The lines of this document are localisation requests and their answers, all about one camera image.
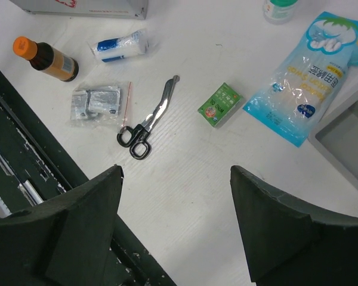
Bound white blue bandage roll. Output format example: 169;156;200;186
87;29;160;63

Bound grey metal first aid box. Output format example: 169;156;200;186
11;0;149;20

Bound brown bottle orange cap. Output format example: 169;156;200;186
13;36;79;82

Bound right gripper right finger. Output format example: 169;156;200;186
230;166;358;285

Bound grey plastic divider tray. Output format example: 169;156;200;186
308;96;358;190

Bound small green box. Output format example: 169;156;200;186
197;82;243;128

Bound blue cotton swab bag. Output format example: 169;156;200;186
243;12;358;147

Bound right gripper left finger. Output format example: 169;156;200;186
0;166;123;285

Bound black handled bandage scissors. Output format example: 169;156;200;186
117;75;180;160

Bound alcohol wipe packets bag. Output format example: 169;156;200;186
69;82;132;130

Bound clear bottle white cap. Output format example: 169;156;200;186
263;0;298;24

